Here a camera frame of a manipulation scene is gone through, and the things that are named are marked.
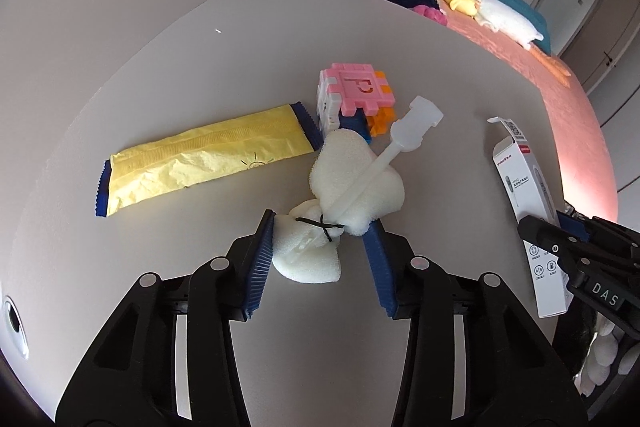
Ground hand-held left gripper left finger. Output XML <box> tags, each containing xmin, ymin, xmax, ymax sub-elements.
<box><xmin>55</xmin><ymin>208</ymin><xmax>277</xmax><ymax>427</ymax></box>

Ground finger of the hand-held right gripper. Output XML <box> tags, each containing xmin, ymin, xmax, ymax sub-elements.
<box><xmin>557</xmin><ymin>212</ymin><xmax>640</xmax><ymax>258</ymax></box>
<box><xmin>517</xmin><ymin>216</ymin><xmax>583</xmax><ymax>275</ymax></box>

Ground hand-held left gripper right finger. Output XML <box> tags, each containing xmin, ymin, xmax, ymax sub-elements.
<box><xmin>361</xmin><ymin>219</ymin><xmax>588</xmax><ymax>427</ymax></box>

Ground white thermometer box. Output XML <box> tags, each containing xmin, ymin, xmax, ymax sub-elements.
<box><xmin>487</xmin><ymin>116</ymin><xmax>571</xmax><ymax>319</ymax></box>

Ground black trash bag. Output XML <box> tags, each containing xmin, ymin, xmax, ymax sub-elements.
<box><xmin>552</xmin><ymin>202</ymin><xmax>640</xmax><ymax>413</ymax></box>

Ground white foam with plastic holder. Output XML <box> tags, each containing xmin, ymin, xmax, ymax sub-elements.
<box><xmin>270</xmin><ymin>94</ymin><xmax>446</xmax><ymax>285</ymax></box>

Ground white foam lump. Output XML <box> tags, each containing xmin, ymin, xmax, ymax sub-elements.
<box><xmin>577</xmin><ymin>322</ymin><xmax>626</xmax><ymax>400</ymax></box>

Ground yellow blue snack wrapper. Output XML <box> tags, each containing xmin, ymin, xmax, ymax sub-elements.
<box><xmin>91</xmin><ymin>102</ymin><xmax>326</xmax><ymax>219</ymax></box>

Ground pink white puzzle cube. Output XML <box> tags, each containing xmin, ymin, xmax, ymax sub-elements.
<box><xmin>315</xmin><ymin>62</ymin><xmax>401</xmax><ymax>142</ymax></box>

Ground white goose plush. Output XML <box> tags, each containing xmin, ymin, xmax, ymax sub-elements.
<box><xmin>472</xmin><ymin>0</ymin><xmax>573</xmax><ymax>85</ymax></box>

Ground yellow duck plush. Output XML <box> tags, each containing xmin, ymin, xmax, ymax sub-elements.
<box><xmin>440</xmin><ymin>0</ymin><xmax>483</xmax><ymax>16</ymax></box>

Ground white round fixture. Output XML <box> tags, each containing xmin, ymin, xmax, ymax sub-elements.
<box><xmin>2</xmin><ymin>297</ymin><xmax>28</xmax><ymax>360</ymax></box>

